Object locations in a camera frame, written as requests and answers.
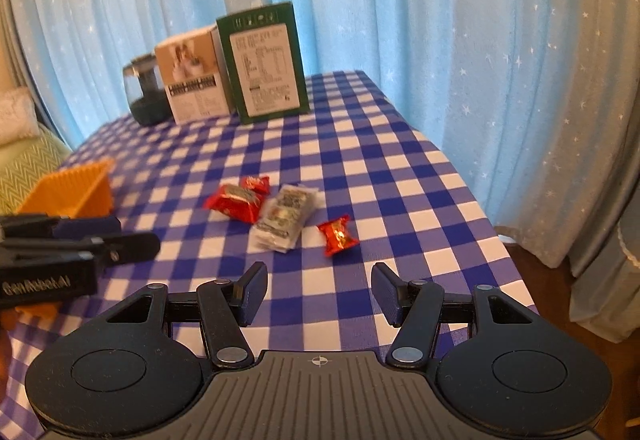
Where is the grey curtain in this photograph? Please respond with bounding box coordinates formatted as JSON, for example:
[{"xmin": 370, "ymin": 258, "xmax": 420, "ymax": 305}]
[
  {"xmin": 0, "ymin": 0, "xmax": 36, "ymax": 93},
  {"xmin": 560, "ymin": 0, "xmax": 640, "ymax": 271}
]

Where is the grey snack packet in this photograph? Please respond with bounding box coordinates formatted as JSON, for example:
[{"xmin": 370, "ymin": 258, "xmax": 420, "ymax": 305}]
[
  {"xmin": 272, "ymin": 183, "xmax": 321, "ymax": 222},
  {"xmin": 249, "ymin": 212, "xmax": 303, "ymax": 254}
]

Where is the red snack packet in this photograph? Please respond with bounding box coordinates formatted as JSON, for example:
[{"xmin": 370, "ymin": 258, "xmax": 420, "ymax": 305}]
[{"xmin": 202, "ymin": 183, "xmax": 266, "ymax": 225}]

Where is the green zigzag cushion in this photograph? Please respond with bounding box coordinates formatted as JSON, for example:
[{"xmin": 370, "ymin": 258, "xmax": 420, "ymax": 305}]
[{"xmin": 0, "ymin": 125, "xmax": 75, "ymax": 216}]

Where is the white product box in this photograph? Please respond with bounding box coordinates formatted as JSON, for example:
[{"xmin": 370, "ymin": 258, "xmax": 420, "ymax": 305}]
[{"xmin": 154, "ymin": 26, "xmax": 237, "ymax": 125}]

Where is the orange plastic tray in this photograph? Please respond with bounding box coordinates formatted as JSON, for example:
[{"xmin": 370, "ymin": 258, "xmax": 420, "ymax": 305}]
[{"xmin": 14, "ymin": 157, "xmax": 117, "ymax": 319}]

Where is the green product box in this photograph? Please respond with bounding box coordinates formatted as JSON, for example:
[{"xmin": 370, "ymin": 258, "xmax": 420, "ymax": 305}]
[{"xmin": 216, "ymin": 1, "xmax": 311, "ymax": 125}]

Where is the shiny red candy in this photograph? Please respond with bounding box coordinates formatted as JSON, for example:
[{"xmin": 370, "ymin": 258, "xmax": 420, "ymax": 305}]
[{"xmin": 318, "ymin": 215, "xmax": 361, "ymax": 259}]

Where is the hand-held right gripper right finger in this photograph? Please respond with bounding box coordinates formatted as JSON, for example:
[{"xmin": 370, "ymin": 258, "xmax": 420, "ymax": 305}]
[{"xmin": 371, "ymin": 262, "xmax": 545, "ymax": 369}]

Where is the small dark red candy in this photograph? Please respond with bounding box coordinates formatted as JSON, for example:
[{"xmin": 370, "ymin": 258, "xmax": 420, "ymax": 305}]
[{"xmin": 240, "ymin": 175, "xmax": 271, "ymax": 195}]

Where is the blue white checkered tablecloth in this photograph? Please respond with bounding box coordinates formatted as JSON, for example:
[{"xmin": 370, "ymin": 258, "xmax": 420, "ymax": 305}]
[{"xmin": 0, "ymin": 70, "xmax": 542, "ymax": 421}]

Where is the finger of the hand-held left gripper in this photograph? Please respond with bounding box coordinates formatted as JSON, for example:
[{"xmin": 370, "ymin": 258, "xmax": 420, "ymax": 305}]
[
  {"xmin": 54, "ymin": 215, "xmax": 122, "ymax": 242},
  {"xmin": 92, "ymin": 232, "xmax": 162, "ymax": 267}
]

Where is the blue star curtain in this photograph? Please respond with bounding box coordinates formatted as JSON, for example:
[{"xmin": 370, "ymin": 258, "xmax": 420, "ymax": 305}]
[{"xmin": 20, "ymin": 0, "xmax": 601, "ymax": 271}]

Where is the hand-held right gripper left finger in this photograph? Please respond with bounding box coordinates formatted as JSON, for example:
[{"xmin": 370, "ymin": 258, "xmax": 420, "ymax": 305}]
[{"xmin": 95, "ymin": 261, "xmax": 270, "ymax": 369}]

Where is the pale yellow sofa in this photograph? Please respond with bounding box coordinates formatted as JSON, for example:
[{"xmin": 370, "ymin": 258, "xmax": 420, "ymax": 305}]
[{"xmin": 0, "ymin": 122, "xmax": 76, "ymax": 216}]

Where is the grey lace-trimmed cloth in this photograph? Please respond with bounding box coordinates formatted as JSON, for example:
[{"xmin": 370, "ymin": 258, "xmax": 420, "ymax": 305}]
[{"xmin": 569, "ymin": 207, "xmax": 640, "ymax": 343}]

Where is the white pink cushion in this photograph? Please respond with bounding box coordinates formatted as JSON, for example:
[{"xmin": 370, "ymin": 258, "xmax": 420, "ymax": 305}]
[{"xmin": 0, "ymin": 87, "xmax": 40, "ymax": 144}]

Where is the dark glass humidifier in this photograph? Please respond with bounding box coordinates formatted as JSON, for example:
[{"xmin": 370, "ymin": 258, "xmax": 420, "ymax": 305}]
[{"xmin": 122, "ymin": 53, "xmax": 174, "ymax": 127}]

